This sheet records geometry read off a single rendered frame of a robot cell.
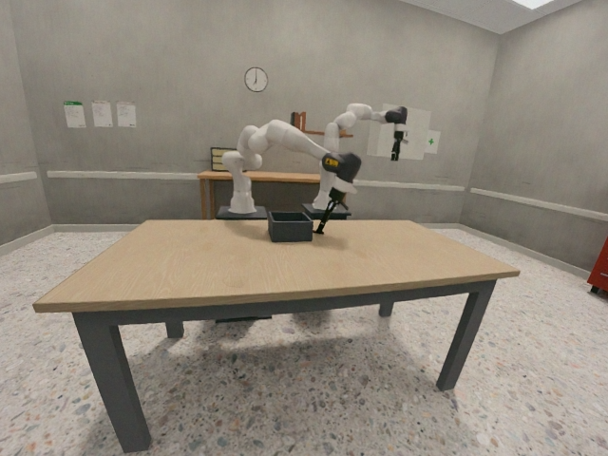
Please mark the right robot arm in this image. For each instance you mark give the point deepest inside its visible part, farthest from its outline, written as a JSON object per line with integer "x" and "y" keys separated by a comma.
{"x": 252, "y": 143}

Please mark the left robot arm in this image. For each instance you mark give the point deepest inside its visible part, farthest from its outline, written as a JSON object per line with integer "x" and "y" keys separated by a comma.
{"x": 345, "y": 121}

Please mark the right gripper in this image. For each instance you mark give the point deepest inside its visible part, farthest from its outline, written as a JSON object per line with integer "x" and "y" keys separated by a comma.
{"x": 336, "y": 196}

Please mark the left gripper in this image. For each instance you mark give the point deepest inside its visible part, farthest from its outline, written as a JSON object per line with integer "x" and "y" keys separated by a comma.
{"x": 398, "y": 135}

